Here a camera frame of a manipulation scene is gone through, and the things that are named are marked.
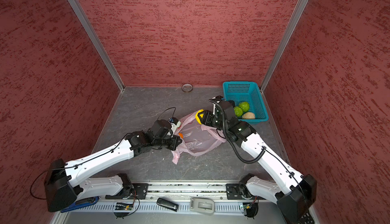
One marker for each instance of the circuit board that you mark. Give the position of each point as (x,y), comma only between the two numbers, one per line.
(124,207)
(250,210)

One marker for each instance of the beige brown fruit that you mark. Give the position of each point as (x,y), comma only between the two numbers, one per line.
(249,115)

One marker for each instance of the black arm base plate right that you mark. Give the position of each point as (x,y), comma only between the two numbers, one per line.
(238,191)

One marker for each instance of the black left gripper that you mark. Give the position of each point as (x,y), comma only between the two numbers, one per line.
(176,140)

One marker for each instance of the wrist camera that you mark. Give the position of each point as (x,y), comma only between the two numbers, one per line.
(217,99)
(164,129)

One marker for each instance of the pink plastic bag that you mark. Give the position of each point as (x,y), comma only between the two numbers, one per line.
(198,139)

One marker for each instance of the grey plastic handle device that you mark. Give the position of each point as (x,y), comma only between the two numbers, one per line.
(202,206)

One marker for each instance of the black calculator keypad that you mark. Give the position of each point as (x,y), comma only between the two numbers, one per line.
(307,219)

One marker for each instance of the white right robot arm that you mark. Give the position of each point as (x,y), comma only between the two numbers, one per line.
(292,192)

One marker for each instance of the aluminium corner post left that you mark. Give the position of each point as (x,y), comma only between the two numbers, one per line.
(82,17)

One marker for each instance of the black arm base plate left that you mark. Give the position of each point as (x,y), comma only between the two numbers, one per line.
(131,192)

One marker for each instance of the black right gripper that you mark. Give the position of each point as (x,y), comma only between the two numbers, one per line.
(207,117)

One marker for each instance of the teal plastic basket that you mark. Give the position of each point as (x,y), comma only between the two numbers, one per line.
(248,93)

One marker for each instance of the left circuit board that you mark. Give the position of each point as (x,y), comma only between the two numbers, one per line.
(124,207)

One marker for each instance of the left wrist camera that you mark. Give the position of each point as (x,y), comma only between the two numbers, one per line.
(164,129)

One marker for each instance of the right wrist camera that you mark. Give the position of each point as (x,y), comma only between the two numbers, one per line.
(217,99)

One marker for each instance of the aluminium corner post right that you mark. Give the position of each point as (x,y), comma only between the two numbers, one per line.
(290,28)

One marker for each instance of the black remote stick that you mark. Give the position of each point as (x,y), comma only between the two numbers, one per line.
(167,204)

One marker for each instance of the blue utility tool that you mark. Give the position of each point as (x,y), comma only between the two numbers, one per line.
(81,204)

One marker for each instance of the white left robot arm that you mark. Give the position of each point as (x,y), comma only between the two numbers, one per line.
(68,182)

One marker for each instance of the right circuit board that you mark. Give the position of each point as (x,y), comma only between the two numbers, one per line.
(250,210)

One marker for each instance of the green fruit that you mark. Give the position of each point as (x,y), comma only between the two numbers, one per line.
(238,111)
(245,106)

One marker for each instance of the aluminium corner post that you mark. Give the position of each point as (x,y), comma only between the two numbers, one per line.
(82,17)
(290,28)

